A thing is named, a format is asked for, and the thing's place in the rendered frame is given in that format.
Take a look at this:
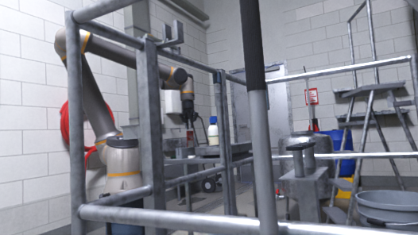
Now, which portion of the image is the red wall sign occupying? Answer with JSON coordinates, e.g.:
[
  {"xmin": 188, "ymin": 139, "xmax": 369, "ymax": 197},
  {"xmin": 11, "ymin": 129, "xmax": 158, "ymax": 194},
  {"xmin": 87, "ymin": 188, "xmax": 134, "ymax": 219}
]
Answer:
[{"xmin": 304, "ymin": 87, "xmax": 319, "ymax": 106}]

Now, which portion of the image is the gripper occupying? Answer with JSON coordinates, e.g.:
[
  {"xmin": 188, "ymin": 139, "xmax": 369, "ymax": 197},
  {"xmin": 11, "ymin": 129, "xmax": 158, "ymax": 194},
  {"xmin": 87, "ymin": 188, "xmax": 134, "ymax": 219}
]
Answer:
[{"xmin": 180, "ymin": 99, "xmax": 200, "ymax": 130}]

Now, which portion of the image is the blue plastic drum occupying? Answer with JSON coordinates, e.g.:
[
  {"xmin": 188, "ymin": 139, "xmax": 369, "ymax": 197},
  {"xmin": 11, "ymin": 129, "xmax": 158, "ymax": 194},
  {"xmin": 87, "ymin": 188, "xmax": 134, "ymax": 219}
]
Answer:
[{"xmin": 314, "ymin": 129, "xmax": 358, "ymax": 178}]

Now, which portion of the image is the steel fermenter tank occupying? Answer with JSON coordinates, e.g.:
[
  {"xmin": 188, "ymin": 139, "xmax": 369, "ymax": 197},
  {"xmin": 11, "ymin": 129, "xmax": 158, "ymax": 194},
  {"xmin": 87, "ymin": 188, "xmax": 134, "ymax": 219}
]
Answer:
[{"xmin": 277, "ymin": 130, "xmax": 336, "ymax": 201}]

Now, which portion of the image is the grey plastic tub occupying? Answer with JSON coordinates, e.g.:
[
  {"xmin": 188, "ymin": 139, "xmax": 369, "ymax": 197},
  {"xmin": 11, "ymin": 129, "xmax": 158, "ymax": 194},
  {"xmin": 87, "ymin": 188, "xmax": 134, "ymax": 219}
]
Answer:
[{"xmin": 354, "ymin": 189, "xmax": 418, "ymax": 233}]

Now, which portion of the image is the yellow box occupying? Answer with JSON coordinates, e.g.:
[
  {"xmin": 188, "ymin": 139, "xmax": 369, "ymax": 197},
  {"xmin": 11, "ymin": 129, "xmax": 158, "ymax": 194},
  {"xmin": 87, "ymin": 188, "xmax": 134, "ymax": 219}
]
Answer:
[{"xmin": 334, "ymin": 175, "xmax": 355, "ymax": 200}]

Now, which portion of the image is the black hand truck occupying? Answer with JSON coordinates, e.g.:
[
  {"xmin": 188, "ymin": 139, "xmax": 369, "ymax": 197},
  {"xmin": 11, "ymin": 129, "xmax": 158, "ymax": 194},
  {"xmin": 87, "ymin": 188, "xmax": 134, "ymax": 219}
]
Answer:
[{"xmin": 195, "ymin": 114, "xmax": 223, "ymax": 194}]

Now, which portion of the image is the red coiled hose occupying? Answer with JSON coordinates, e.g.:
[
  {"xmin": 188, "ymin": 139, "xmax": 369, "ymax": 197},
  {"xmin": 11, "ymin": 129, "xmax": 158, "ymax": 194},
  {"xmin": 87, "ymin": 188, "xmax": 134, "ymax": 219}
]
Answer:
[{"xmin": 59, "ymin": 98, "xmax": 116, "ymax": 170}]

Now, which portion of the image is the grey metal door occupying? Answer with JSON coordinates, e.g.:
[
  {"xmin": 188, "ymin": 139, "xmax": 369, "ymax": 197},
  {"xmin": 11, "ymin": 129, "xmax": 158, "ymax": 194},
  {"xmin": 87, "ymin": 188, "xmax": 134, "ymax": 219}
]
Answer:
[{"xmin": 229, "ymin": 62, "xmax": 294, "ymax": 183}]

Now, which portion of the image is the grey steel bench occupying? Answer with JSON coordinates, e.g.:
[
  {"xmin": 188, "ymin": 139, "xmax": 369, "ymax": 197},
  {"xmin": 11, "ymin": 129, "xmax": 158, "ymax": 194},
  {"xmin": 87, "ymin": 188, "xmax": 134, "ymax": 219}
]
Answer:
[{"xmin": 162, "ymin": 136, "xmax": 254, "ymax": 210}]

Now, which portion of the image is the white bottle blue cap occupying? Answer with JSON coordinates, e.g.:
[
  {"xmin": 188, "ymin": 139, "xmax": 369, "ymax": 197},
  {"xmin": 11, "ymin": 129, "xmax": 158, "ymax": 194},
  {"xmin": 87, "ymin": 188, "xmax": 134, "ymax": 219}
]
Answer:
[{"xmin": 207, "ymin": 115, "xmax": 220, "ymax": 147}]

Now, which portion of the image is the grey step ladder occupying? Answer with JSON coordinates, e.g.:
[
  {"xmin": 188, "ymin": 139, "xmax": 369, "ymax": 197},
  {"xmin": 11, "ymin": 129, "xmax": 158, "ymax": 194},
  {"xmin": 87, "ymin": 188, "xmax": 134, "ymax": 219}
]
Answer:
[{"xmin": 321, "ymin": 0, "xmax": 418, "ymax": 227}]

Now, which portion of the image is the red black floor squeegee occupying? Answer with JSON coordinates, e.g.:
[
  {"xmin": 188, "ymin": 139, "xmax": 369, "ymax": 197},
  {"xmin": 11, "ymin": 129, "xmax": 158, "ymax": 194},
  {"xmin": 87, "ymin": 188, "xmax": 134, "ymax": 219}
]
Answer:
[{"xmin": 302, "ymin": 66, "xmax": 321, "ymax": 133}]

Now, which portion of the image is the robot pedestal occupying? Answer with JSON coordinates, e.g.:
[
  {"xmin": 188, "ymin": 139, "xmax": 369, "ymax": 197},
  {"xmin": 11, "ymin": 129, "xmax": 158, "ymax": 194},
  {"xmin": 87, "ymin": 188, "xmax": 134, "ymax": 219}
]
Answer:
[{"xmin": 99, "ymin": 192, "xmax": 145, "ymax": 235}]

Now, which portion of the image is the grey block stand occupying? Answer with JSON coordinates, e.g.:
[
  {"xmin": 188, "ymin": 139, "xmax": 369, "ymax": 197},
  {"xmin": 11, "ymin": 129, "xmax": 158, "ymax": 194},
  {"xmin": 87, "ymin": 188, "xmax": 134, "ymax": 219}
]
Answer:
[{"xmin": 278, "ymin": 166, "xmax": 330, "ymax": 224}]

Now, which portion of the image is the grey steel platform railing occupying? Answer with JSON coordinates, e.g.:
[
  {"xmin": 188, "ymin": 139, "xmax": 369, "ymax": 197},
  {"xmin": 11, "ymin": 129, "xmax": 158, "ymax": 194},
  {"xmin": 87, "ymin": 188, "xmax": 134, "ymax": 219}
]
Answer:
[{"xmin": 64, "ymin": 0, "xmax": 418, "ymax": 235}]

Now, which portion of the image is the white wall dispenser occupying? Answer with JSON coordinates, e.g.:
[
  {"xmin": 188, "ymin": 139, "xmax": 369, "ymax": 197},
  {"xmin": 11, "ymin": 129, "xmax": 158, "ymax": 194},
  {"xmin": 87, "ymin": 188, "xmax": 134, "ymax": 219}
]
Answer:
[{"xmin": 164, "ymin": 89, "xmax": 183, "ymax": 115}]

